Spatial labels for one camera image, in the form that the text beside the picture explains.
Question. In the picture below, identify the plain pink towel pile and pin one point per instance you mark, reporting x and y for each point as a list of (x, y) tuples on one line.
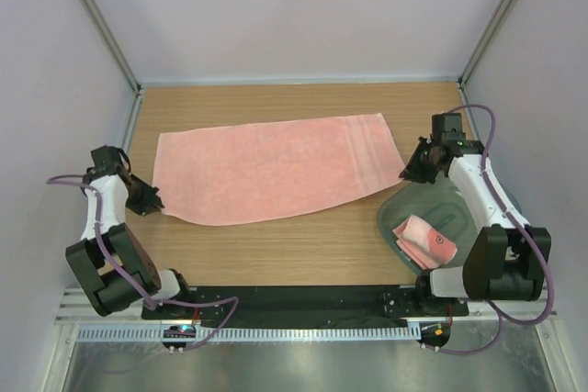
[(250, 173)]

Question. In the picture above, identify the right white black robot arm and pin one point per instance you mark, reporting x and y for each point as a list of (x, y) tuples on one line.
[(508, 260)]

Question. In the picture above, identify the clear teal plastic bin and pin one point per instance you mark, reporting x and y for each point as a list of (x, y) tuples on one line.
[(442, 206)]

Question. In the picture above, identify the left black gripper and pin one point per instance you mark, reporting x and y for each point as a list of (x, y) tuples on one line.
[(150, 203)]

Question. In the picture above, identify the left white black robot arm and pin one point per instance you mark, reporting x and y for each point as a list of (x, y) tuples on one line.
[(109, 262)]

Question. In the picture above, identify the pink rabbit pattern towel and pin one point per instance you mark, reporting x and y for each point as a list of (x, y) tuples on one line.
[(424, 245)]

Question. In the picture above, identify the slotted metal cable rail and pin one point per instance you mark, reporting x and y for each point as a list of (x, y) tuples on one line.
[(170, 333)]

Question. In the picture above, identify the aluminium frame post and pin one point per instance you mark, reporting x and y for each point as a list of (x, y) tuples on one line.
[(103, 30), (499, 15)]

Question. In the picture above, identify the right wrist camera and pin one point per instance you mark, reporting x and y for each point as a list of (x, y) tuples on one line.
[(447, 127)]

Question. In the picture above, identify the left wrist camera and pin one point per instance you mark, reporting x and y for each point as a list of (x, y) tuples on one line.
[(109, 160)]

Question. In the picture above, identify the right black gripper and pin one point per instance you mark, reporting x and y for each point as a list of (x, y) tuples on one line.
[(412, 172)]

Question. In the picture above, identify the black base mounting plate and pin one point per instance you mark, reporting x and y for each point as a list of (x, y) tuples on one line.
[(312, 306)]

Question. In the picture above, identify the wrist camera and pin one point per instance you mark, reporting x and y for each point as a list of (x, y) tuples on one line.
[(109, 160), (447, 127)]

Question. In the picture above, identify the left aluminium frame post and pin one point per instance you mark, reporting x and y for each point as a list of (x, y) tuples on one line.
[(103, 30)]

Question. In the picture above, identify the right aluminium frame post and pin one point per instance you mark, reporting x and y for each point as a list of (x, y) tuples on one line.
[(499, 15)]

